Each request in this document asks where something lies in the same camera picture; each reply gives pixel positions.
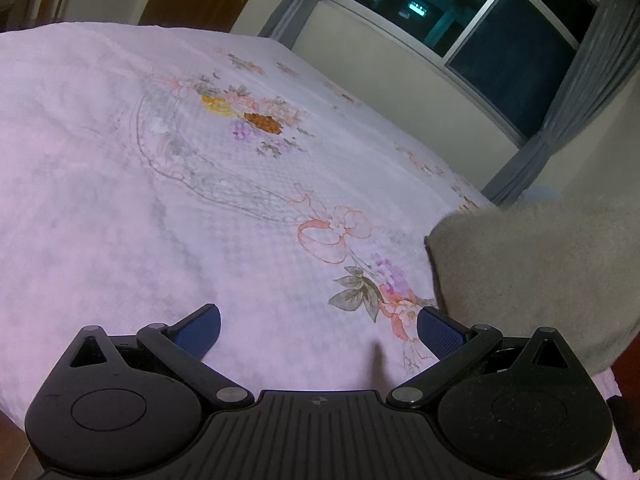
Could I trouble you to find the pink floral bed sheet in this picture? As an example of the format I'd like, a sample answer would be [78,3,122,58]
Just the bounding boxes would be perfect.
[1,23,632,479]

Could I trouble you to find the dark glass window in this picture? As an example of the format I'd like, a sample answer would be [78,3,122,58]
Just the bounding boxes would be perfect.
[330,0,597,146]

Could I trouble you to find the grey-green pants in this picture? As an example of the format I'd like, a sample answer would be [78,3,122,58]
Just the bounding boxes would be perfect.
[424,200,639,375]

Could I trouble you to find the grey left curtain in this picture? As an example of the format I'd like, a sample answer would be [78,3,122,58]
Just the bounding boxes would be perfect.
[258,0,320,49]

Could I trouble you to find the grey right curtain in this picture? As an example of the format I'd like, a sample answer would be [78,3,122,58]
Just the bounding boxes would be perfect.
[483,0,639,207]

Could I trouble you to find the grey curtain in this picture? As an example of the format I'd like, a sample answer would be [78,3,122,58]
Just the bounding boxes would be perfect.
[483,0,639,207]
[258,0,320,49]

